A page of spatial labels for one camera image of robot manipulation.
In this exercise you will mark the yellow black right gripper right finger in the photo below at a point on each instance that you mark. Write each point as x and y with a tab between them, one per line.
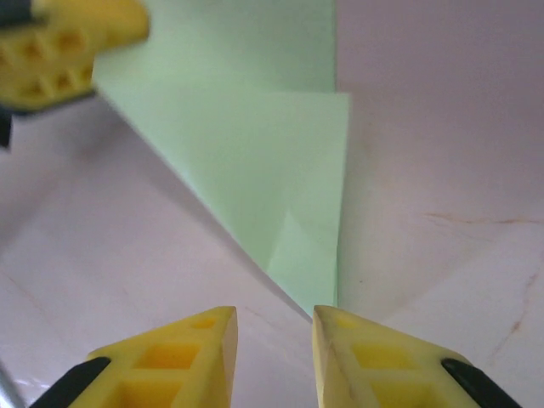
374	365

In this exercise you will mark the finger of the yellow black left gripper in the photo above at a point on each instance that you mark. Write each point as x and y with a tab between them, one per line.
55	55

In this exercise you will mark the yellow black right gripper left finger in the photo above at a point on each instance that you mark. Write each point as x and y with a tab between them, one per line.
170	365

